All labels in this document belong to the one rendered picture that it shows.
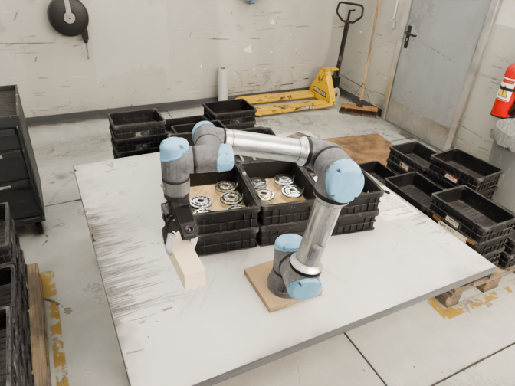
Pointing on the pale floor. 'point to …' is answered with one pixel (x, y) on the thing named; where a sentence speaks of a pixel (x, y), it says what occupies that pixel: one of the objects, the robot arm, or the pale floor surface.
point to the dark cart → (18, 163)
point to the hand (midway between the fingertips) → (182, 251)
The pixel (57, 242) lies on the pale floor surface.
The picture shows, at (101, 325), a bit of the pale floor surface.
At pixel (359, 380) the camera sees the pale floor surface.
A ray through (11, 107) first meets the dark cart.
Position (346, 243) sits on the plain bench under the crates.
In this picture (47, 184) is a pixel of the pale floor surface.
